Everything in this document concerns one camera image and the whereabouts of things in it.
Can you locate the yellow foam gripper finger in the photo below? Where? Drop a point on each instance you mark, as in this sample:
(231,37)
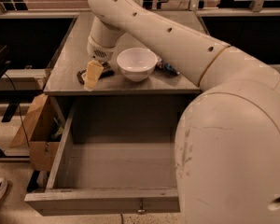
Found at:
(93,73)

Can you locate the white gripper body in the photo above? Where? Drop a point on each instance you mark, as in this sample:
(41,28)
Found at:
(98,51)

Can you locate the black rxbar chocolate bar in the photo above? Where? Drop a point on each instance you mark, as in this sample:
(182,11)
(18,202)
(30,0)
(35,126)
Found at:
(107,72)

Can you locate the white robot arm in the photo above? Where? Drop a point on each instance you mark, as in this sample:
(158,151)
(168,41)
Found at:
(227,142)

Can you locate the open grey top drawer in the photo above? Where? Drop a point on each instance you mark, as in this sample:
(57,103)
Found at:
(110,168)

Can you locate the metal drawer knob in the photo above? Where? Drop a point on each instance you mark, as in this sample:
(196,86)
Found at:
(141,210)

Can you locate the grey cabinet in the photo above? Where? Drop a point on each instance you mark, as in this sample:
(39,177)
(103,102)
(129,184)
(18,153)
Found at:
(158,98)

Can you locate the white ceramic bowl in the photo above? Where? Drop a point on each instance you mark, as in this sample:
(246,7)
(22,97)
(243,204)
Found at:
(137,64)

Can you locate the crumpled blue snack bag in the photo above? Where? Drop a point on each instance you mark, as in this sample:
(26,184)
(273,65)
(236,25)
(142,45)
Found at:
(166,67)

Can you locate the cardboard box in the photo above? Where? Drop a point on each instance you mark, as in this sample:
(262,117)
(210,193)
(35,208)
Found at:
(35,133)

